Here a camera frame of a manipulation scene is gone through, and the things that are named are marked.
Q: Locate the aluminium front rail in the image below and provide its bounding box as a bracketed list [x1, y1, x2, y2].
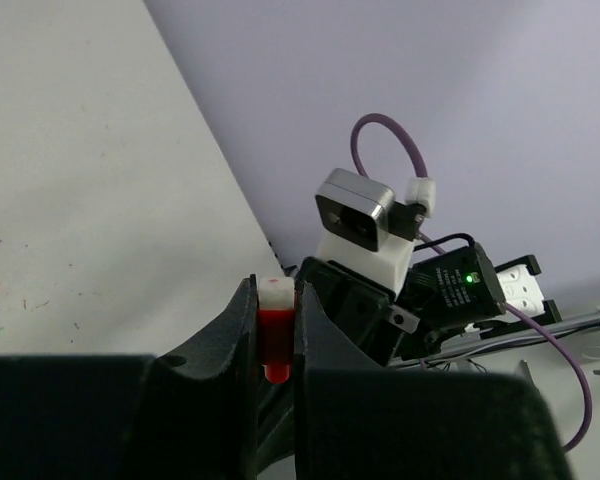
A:
[394, 309, 600, 376]

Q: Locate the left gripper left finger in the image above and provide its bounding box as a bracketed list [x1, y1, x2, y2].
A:
[0, 278, 258, 479]

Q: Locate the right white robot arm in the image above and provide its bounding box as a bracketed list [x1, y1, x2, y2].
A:
[297, 233, 561, 366]

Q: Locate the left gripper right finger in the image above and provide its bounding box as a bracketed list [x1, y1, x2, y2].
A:
[292, 286, 572, 480]

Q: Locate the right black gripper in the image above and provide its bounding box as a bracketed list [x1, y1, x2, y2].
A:
[297, 242, 505, 366]

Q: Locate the red pen cap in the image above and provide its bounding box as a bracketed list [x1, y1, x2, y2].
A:
[256, 277, 296, 384]

